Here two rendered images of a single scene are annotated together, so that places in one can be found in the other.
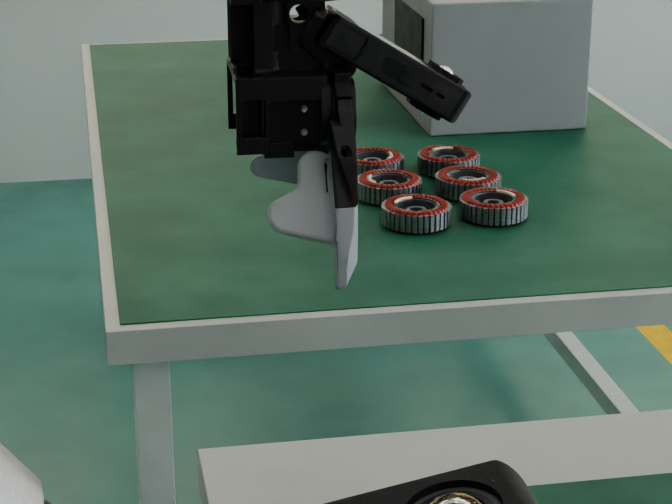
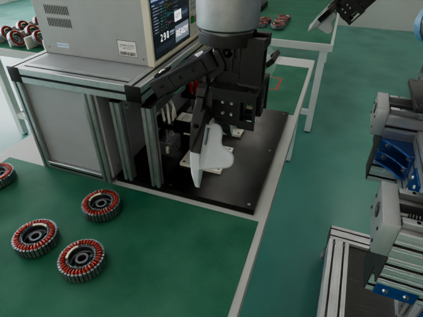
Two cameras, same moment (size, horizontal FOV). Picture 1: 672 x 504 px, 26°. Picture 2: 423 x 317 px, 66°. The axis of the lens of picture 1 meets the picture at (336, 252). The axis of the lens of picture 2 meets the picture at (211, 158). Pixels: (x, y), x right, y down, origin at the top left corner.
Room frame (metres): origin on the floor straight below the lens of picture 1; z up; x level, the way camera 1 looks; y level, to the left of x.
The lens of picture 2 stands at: (1.34, 0.21, 1.46)
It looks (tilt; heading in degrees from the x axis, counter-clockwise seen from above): 36 degrees down; 210
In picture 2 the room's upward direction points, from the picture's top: straight up
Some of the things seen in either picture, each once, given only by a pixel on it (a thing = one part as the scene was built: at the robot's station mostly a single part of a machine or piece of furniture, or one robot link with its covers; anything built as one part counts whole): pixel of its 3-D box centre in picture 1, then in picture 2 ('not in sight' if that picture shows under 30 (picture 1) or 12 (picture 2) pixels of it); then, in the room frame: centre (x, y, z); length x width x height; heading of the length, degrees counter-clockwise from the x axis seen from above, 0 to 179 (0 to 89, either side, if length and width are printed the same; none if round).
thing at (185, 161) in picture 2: not in sight; (207, 156); (0.53, -0.28, 0.78); 0.15 x 0.15 x 0.01; 10
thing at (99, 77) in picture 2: not in sight; (134, 47); (0.47, -0.61, 1.09); 0.68 x 0.44 x 0.05; 10
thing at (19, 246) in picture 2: not in sight; (36, 238); (1.08, -0.49, 0.77); 0.11 x 0.11 x 0.04
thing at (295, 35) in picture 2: not in sight; (274, 50); (-1.89, -0.92, 0.38); 1.85 x 1.10 x 0.75; 10
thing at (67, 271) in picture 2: not in sight; (82, 260); (1.06, -0.33, 0.77); 0.11 x 0.11 x 0.04
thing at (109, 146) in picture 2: not in sight; (155, 94); (0.46, -0.55, 0.92); 0.66 x 0.01 x 0.30; 10
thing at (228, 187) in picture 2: not in sight; (214, 141); (0.42, -0.31, 0.76); 0.64 x 0.47 x 0.02; 10
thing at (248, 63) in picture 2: (293, 63); (231, 77); (0.98, 0.03, 1.29); 0.09 x 0.08 x 0.12; 99
